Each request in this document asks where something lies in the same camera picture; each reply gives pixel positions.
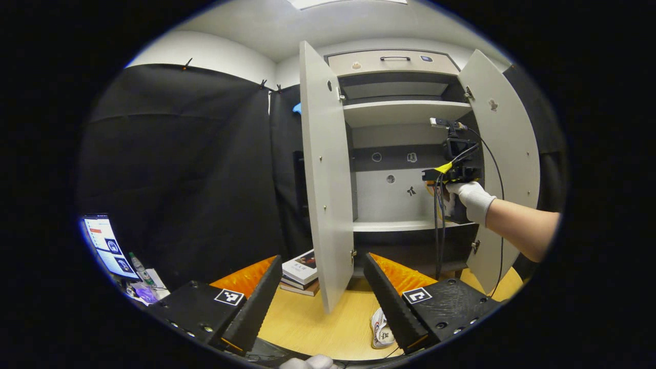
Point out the purple packet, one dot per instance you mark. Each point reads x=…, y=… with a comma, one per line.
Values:
x=146, y=294

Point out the white paper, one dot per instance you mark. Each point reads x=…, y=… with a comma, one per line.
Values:
x=158, y=281

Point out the large ceiling light panel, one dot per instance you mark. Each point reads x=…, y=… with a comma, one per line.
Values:
x=348, y=3

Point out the black backdrop cloth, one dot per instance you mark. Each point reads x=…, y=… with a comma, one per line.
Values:
x=179, y=169

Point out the computer monitor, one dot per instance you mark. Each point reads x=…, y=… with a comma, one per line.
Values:
x=105, y=241

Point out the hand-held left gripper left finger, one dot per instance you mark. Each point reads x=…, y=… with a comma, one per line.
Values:
x=256, y=307

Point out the beige cabinet drawer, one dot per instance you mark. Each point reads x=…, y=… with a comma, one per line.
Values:
x=369, y=65

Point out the light grey cabinet door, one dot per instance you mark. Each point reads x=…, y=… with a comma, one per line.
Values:
x=512, y=133
x=325, y=179

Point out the brown cover book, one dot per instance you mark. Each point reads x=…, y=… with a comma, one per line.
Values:
x=302, y=290

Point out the clear plastic bottle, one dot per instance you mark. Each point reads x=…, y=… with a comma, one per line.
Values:
x=139, y=266

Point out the white cover book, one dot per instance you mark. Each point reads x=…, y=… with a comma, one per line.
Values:
x=300, y=269

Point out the grey shoe cabinet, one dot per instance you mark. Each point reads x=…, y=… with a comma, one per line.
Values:
x=405, y=113

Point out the white canvas shoe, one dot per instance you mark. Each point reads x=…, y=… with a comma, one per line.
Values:
x=382, y=333

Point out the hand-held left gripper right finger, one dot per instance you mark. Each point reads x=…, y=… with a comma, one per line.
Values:
x=392, y=307

